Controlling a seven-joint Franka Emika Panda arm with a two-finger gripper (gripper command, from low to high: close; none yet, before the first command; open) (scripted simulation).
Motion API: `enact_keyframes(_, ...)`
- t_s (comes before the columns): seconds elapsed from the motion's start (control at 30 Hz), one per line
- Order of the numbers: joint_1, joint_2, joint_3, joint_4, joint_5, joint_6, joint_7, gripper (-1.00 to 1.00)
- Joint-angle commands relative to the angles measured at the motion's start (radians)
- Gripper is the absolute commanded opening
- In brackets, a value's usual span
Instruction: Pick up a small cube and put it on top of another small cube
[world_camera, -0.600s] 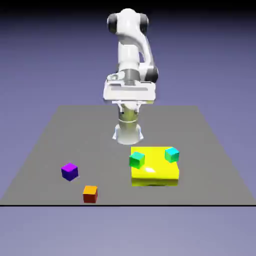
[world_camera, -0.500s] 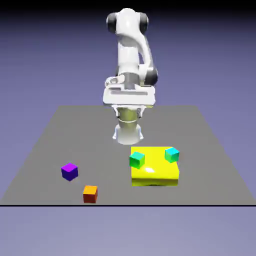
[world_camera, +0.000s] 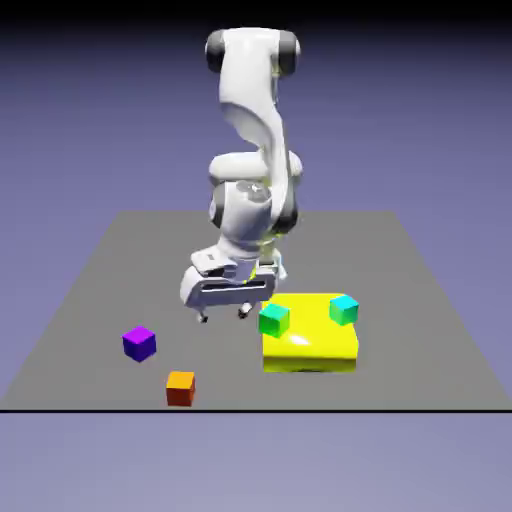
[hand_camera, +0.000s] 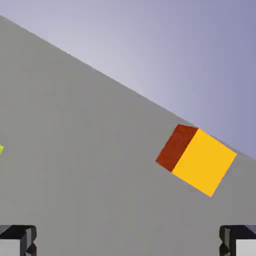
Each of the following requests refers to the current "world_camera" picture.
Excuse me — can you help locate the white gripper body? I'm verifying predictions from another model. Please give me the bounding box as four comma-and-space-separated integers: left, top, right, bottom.
179, 265, 280, 310

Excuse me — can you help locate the small cyan cube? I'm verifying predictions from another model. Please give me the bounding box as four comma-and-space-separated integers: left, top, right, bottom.
328, 294, 360, 327

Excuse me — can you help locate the small orange cube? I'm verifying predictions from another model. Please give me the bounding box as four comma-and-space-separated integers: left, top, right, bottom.
165, 370, 197, 408

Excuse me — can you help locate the small purple cube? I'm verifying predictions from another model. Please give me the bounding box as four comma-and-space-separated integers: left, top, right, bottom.
121, 324, 158, 364

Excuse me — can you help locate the large yellow box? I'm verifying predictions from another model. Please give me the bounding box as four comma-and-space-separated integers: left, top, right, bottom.
260, 292, 360, 375

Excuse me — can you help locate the small green cube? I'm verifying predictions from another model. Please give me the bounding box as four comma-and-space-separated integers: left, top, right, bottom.
257, 302, 291, 340

